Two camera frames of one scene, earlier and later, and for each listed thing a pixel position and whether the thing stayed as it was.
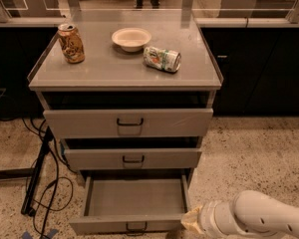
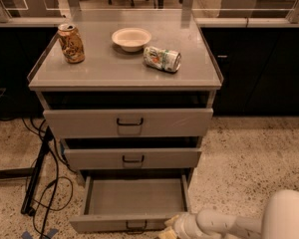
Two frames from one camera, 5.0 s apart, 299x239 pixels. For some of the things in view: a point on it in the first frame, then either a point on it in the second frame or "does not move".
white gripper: [206, 215] → [182, 225]
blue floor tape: [51, 234] does not move
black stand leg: [36, 174] does not move
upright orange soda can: [71, 43] does not move
